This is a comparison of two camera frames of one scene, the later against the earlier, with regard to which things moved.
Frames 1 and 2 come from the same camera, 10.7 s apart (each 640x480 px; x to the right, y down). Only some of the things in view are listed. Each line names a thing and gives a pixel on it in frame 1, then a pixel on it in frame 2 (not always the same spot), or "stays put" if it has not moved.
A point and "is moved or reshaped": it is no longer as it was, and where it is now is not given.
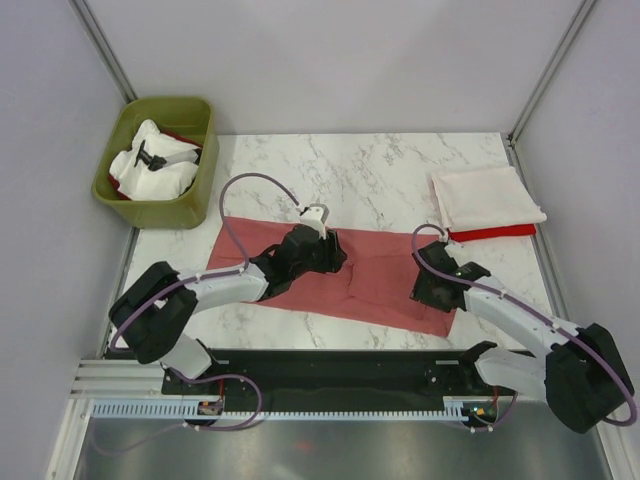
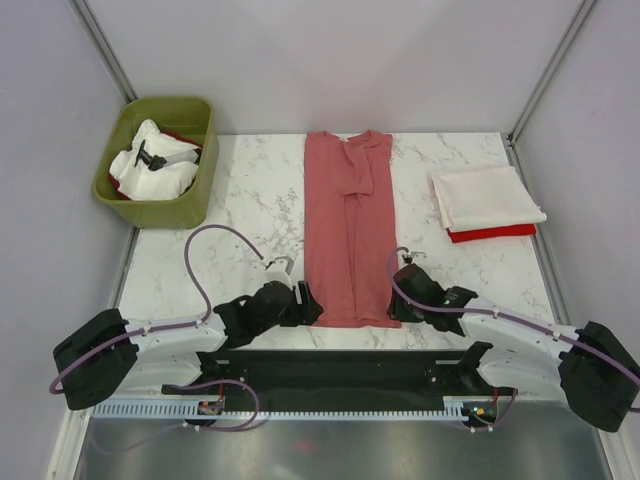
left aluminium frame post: x=101 y=46 stays put
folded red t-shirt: x=463 y=234 stays put
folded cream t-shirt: x=485 y=198 stays put
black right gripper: x=419 y=292 to x=396 y=311
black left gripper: x=333 y=259 to x=305 y=313
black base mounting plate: x=338 y=375 stays put
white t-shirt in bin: x=139 y=182 stays put
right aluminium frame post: x=571 y=32 stays put
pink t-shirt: x=374 y=282 is moved or reshaped
